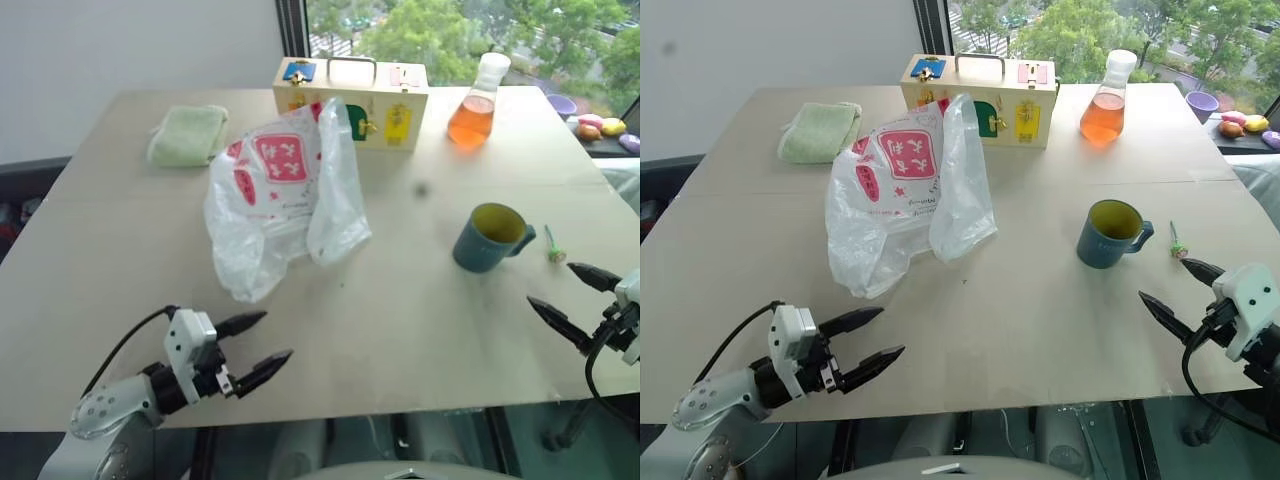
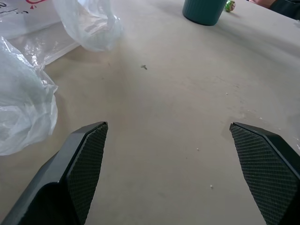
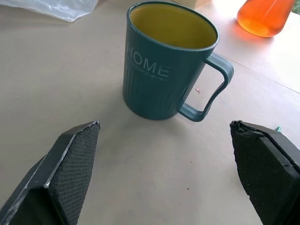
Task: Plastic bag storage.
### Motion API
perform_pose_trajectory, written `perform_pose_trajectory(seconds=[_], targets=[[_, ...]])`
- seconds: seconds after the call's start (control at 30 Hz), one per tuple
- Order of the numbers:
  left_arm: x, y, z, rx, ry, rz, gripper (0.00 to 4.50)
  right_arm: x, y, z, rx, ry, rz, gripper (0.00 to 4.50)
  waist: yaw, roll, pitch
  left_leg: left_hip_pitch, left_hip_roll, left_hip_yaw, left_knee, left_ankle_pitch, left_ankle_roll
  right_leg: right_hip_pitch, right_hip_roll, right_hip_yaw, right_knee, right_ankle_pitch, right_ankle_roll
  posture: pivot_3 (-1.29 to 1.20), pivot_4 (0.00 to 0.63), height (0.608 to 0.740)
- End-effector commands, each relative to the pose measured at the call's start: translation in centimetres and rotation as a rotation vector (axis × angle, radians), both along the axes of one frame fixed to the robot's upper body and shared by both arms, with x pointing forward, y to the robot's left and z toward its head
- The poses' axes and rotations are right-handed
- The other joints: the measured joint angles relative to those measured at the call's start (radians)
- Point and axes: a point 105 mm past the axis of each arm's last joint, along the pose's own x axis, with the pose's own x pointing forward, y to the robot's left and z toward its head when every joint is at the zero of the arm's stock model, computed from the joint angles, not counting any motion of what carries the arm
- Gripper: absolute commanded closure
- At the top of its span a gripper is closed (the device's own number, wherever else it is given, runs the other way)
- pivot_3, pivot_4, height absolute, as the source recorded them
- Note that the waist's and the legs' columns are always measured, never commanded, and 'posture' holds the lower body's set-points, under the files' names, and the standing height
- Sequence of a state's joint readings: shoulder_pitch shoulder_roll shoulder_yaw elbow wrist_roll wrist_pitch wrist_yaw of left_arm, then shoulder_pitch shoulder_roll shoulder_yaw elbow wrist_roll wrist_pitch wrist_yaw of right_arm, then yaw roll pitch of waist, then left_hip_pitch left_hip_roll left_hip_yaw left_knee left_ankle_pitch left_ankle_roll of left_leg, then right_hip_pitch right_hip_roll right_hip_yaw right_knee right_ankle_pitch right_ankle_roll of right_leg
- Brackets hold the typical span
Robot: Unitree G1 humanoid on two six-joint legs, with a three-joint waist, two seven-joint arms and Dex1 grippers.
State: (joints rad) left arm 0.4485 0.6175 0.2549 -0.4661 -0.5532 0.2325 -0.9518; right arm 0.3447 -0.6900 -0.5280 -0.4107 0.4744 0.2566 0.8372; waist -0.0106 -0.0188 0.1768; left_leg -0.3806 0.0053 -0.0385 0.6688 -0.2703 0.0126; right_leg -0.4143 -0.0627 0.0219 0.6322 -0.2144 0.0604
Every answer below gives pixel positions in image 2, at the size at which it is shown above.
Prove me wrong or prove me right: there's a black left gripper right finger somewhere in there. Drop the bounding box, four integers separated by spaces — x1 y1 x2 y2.
229 121 300 225

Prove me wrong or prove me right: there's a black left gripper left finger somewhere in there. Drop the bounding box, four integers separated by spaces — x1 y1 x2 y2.
0 121 109 225

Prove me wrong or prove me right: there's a crumpled clear plastic bag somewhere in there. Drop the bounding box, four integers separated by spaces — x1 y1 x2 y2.
0 36 59 156

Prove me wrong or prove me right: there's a white printed plastic bag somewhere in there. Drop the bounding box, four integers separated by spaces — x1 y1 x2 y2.
0 0 124 70

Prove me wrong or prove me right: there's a person in dark clothing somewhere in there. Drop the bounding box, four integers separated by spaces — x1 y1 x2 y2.
254 0 300 21

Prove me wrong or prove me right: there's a small green round object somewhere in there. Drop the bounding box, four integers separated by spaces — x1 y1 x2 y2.
224 0 236 13

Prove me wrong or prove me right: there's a dark green ribbed bin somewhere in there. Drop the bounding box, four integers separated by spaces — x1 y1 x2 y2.
182 0 228 26

